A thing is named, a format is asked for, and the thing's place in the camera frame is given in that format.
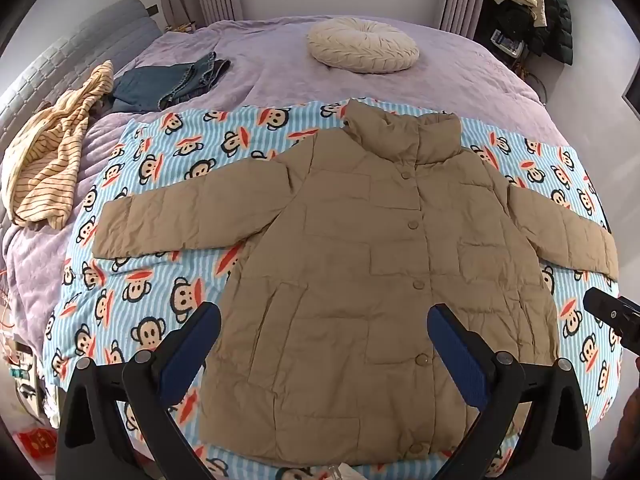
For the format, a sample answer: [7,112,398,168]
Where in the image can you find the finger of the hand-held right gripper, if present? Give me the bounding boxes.
[582,287,640,357]

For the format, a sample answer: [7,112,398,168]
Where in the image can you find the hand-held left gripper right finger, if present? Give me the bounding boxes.
[426,302,593,480]

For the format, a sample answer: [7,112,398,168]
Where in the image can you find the purple bedspread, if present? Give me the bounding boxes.
[0,17,581,341]

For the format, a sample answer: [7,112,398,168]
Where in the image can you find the folded teal garment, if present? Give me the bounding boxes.
[111,66,193,113]

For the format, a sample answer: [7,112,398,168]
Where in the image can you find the round cream pleated cushion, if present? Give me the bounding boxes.
[306,17,420,75]

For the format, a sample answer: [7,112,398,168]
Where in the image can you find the blue striped monkey print blanket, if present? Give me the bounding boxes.
[42,97,626,480]

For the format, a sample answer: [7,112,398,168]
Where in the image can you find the dark hanging coat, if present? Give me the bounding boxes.
[532,0,573,66]

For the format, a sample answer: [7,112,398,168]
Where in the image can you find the tan puffer jacket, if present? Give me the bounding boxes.
[92,99,621,473]

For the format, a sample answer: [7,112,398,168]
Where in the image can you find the dark blue jeans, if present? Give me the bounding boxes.
[157,51,232,111]

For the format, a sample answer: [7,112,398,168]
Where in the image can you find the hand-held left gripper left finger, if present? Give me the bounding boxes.
[55,302,223,480]

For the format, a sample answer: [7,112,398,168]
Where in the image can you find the yellow striped garment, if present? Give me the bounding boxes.
[0,60,116,228]

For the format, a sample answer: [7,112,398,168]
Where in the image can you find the grey padded headboard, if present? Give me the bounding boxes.
[0,0,163,126]

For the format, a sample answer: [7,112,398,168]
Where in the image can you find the red packet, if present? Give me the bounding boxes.
[12,427,58,461]

